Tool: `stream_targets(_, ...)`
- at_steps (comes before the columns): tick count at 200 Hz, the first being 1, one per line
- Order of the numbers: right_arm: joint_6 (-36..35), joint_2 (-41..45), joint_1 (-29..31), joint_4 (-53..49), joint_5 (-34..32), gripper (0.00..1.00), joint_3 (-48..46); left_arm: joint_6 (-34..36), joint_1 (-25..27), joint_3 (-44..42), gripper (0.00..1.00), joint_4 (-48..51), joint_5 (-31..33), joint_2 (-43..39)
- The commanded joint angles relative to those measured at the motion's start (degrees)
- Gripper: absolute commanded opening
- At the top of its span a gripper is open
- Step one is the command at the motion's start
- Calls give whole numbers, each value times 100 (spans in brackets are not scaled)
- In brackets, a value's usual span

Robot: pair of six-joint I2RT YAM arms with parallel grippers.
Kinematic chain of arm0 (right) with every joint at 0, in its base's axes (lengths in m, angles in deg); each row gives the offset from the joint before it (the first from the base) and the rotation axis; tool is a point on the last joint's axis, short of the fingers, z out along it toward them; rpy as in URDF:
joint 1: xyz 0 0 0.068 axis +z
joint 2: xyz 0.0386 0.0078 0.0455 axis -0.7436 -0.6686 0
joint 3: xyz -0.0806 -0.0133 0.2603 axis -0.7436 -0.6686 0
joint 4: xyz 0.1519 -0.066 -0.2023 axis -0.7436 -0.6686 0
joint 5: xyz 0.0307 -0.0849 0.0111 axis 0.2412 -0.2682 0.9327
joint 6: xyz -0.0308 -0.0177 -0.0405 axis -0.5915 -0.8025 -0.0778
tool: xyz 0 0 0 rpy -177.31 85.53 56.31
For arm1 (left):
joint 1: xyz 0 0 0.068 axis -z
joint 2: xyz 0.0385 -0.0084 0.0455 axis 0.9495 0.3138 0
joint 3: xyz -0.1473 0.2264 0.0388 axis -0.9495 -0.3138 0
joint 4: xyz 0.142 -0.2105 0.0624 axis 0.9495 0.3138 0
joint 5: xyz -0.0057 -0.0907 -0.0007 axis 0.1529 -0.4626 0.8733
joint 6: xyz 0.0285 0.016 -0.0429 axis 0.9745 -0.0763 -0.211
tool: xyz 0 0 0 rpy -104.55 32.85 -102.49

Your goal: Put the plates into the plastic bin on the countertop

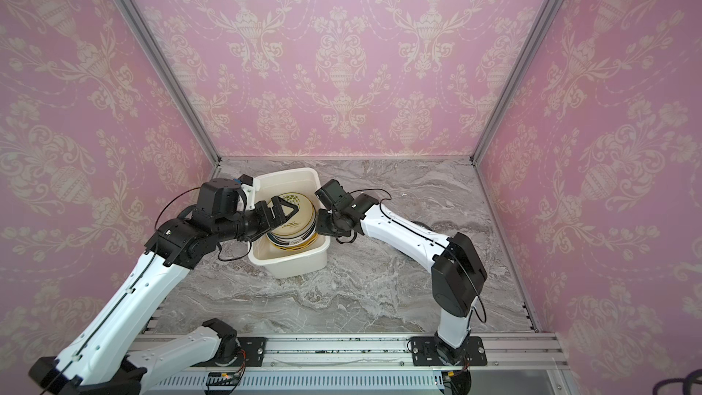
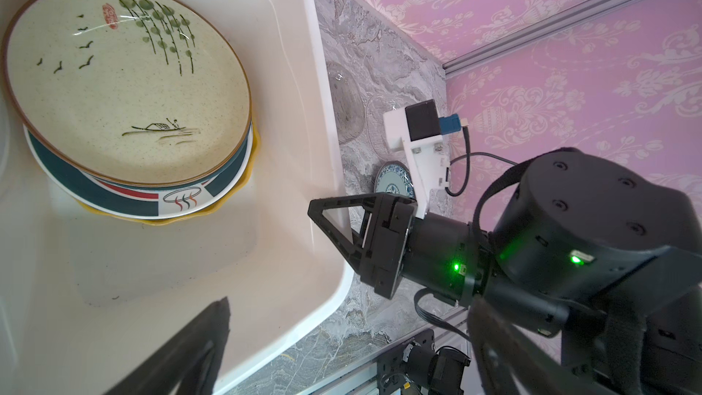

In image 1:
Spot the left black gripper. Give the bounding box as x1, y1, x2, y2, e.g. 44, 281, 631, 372
216, 193, 301, 243

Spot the cream willow pattern plate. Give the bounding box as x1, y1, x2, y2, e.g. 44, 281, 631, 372
272, 192, 316, 243

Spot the white plate blue rim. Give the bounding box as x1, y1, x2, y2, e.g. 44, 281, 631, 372
267, 219, 317, 252

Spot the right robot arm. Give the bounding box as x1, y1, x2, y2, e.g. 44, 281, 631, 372
316, 179, 487, 368

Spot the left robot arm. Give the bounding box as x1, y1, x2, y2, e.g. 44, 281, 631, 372
29, 176, 299, 394

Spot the white plastic bin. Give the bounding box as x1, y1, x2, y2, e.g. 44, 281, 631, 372
248, 168, 331, 279

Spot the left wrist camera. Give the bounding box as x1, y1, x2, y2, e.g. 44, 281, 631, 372
237, 175, 257, 211

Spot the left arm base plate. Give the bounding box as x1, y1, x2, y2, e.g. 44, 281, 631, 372
207, 336, 268, 368

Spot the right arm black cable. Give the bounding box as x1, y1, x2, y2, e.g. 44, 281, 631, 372
333, 187, 488, 325

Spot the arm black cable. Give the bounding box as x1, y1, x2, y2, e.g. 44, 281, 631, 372
333, 187, 488, 325
37, 185, 253, 395

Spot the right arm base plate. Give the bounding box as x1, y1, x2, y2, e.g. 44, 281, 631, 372
408, 335, 488, 367

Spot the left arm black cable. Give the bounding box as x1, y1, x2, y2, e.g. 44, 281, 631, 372
37, 185, 253, 395

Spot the left aluminium corner post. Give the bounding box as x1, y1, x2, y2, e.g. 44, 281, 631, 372
113, 0, 221, 168

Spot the aluminium corner post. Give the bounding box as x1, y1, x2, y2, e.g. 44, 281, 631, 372
472, 0, 564, 168
113, 0, 221, 168

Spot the right aluminium corner post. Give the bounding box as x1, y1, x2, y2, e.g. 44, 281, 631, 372
472, 0, 564, 168

